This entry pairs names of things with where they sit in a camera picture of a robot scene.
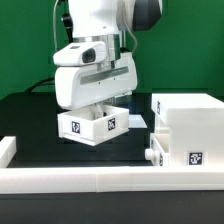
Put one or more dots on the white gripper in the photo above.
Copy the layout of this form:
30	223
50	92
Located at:
77	87

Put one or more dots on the white drawer box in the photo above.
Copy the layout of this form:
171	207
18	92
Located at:
82	126
158	152

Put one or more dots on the white drawer cabinet frame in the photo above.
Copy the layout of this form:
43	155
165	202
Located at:
195	123

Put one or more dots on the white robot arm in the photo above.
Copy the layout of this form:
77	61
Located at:
104	20

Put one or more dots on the marker tag sheet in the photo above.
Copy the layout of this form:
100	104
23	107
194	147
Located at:
136	121

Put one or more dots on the white left fence bar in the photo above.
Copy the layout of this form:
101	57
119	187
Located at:
7	150

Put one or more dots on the white fence bar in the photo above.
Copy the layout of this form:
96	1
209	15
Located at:
108	179
7	150

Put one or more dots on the white front fence bar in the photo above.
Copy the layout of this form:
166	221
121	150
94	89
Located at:
108	179

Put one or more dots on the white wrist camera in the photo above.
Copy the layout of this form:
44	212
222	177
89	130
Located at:
80	54

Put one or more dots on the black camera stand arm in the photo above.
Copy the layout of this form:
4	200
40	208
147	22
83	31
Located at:
68	24

